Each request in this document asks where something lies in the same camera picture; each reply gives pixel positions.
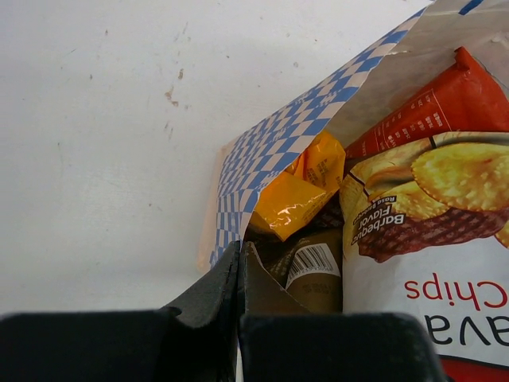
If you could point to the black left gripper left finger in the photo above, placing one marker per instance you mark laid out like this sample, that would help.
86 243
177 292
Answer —
192 338

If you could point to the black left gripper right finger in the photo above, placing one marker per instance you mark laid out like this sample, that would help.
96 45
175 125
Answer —
281 341

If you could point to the light blue cassava chips bag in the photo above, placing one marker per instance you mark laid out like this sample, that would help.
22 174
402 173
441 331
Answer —
308 266

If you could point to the yellow snack bag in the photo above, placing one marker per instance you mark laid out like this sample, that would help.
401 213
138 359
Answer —
298 193

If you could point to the Chuba cassava chips bag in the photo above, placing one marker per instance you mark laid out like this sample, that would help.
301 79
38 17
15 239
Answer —
426 234

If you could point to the blue checkered paper bag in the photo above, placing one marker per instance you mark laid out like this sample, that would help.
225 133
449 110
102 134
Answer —
347 103

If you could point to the red Lerna snack bag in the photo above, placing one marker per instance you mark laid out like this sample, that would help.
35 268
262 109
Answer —
464 97

